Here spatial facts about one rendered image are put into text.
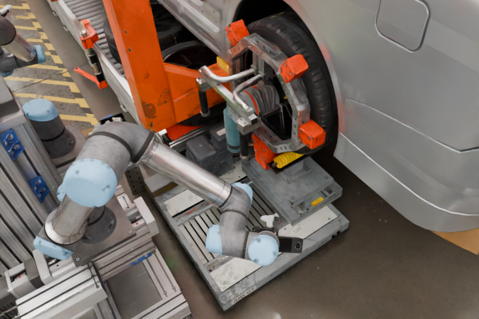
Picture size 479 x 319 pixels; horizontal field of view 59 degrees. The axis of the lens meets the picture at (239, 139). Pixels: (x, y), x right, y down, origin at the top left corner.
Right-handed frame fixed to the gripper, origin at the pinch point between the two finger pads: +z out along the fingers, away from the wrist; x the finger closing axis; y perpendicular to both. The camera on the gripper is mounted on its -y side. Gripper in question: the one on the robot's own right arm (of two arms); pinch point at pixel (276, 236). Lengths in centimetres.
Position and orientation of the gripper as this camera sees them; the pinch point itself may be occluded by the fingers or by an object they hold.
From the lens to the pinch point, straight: 146.2
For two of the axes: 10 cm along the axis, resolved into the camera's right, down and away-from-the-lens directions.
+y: -9.9, -0.9, 1.3
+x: -1.0, 9.9, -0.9
